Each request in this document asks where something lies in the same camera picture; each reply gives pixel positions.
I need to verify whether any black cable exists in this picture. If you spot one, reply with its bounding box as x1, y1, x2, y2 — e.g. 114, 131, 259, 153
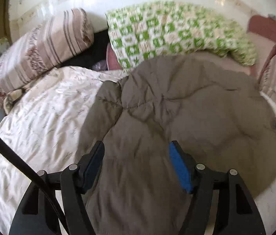
0, 119, 67, 228

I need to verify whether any cream floral pillow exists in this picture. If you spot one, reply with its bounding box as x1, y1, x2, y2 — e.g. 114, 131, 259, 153
3, 88, 28, 114

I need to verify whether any green and white patterned quilt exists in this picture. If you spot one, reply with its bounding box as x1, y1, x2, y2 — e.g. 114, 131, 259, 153
105, 0, 257, 73

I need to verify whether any purple plastic bag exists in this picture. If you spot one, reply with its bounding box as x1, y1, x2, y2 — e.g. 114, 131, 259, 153
91, 60, 109, 71

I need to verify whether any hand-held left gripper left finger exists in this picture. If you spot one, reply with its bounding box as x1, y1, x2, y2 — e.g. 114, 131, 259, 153
9, 141, 105, 235

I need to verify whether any pink striped pillow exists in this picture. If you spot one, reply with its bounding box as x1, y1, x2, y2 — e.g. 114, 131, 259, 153
0, 8, 95, 111

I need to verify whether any dark cloth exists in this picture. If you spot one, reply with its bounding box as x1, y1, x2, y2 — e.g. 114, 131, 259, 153
60, 29, 112, 70

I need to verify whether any grey-brown hooded puffer jacket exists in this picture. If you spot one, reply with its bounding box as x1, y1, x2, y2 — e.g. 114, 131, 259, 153
76, 52, 276, 235

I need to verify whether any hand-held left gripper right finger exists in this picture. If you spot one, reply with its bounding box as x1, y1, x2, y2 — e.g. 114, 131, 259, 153
168, 141, 267, 235

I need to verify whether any red and pink quilted bedspread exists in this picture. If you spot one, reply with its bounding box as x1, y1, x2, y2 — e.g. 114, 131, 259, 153
247, 15, 276, 52

